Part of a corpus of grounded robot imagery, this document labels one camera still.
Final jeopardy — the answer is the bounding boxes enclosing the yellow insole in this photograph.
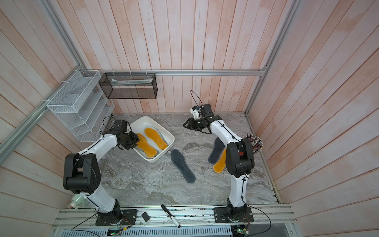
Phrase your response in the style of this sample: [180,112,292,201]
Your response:
[135,133,158,158]
[144,127,168,151]
[213,149,227,173]

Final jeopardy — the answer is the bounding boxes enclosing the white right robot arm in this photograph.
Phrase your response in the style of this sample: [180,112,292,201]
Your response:
[183,104,255,208]

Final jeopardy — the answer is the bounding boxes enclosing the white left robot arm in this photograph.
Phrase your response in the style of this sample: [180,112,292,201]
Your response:
[63,119,139,213]

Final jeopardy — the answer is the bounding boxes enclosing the white plastic storage box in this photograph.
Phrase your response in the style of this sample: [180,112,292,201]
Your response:
[131,116,175,163]

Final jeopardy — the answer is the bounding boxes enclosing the small black box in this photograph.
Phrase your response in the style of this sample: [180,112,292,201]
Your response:
[141,212,151,223]

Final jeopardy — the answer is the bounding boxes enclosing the dark grey insole right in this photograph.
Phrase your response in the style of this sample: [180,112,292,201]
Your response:
[208,138,225,165]

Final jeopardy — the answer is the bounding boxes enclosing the dark grey insole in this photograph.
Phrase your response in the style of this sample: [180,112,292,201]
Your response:
[170,149,196,183]
[208,138,225,165]

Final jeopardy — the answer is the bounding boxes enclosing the dark grey insole centre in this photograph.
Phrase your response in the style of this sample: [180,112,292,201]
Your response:
[170,149,196,183]

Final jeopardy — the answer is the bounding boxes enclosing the black mesh basket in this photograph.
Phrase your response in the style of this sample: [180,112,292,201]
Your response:
[99,72,158,99]

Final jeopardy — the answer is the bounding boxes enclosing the black marker pen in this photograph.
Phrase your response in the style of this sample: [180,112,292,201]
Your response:
[160,204,181,229]

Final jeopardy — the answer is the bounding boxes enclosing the aluminium rail back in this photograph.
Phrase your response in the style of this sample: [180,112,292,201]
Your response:
[97,69,265,76]

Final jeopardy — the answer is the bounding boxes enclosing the aluminium rail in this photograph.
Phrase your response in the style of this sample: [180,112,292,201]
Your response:
[97,69,265,76]
[1,65,83,165]

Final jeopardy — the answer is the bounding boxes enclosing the white wire mesh shelf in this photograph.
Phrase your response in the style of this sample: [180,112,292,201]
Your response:
[47,70,114,142]

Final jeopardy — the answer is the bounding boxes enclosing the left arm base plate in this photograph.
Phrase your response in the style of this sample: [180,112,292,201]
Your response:
[95,209,137,226]

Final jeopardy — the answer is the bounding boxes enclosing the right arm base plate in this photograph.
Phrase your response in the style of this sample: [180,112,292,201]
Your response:
[213,206,254,223]

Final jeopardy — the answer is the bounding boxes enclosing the aluminium rail left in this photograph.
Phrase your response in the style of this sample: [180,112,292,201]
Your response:
[1,65,83,165]

